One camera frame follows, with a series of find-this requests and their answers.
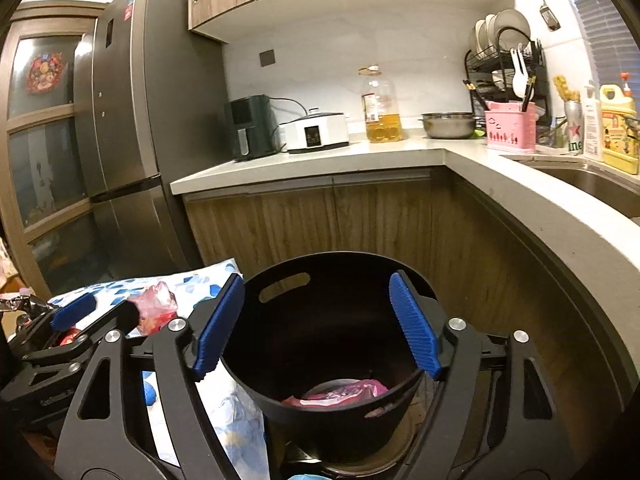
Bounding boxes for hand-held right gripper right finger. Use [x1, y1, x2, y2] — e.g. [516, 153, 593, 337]
[389, 271, 581, 480]

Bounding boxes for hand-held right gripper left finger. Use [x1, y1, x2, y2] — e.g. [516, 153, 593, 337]
[54, 274, 246, 480]

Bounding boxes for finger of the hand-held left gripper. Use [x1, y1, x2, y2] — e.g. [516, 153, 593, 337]
[20, 302, 142, 361]
[47, 292, 98, 333]

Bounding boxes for black trash bin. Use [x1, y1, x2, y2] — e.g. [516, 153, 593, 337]
[220, 252, 446, 463]

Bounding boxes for clear bag of red wrappers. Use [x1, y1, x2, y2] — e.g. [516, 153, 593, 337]
[127, 281, 180, 336]

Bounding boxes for silver foil wrapper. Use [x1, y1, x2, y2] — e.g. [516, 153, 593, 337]
[0, 296, 47, 314]

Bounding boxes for floral blue white tablecloth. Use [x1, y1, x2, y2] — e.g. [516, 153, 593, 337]
[47, 257, 271, 480]

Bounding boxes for pink plastic bag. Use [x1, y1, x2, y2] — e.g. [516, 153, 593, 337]
[282, 379, 390, 408]

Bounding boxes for wooden lower cabinet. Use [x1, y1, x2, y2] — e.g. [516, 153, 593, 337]
[182, 167, 631, 461]

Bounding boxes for wooden framed glass door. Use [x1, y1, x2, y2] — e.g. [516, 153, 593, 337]
[0, 2, 108, 301]

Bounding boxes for large cooking oil bottle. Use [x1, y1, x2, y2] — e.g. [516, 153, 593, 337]
[358, 65, 404, 143]

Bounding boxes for stainless steel bowl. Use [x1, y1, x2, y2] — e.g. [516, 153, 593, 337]
[420, 112, 477, 140]

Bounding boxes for dark green air fryer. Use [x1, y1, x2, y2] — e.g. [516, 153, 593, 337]
[225, 95, 278, 162]

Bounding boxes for grey steel refrigerator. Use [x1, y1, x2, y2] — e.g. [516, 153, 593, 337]
[74, 0, 231, 281]

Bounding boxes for white electric cooker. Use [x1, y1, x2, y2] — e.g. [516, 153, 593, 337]
[285, 108, 350, 153]

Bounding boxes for pink utensil holder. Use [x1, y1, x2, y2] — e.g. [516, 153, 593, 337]
[485, 101, 537, 152]

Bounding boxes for stainless steel sink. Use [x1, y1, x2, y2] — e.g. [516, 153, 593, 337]
[505, 152, 640, 216]

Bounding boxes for round red door decoration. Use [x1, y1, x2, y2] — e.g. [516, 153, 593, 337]
[26, 52, 66, 93]

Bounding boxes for green beer can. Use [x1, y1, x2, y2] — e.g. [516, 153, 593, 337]
[564, 101, 585, 153]

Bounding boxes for white rice spoon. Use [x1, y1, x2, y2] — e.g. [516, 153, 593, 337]
[511, 50, 530, 98]

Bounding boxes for white pump bottle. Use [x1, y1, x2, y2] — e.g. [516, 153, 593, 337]
[582, 80, 605, 161]

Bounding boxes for yellow detergent jug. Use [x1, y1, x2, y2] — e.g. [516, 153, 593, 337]
[599, 74, 640, 175]

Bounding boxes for row of white plates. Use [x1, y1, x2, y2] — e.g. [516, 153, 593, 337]
[469, 8, 532, 57]

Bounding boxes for window blinds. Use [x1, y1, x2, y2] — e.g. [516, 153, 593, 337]
[550, 0, 640, 111]

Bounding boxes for black wire dish rack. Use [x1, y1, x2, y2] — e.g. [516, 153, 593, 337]
[464, 35, 546, 116]

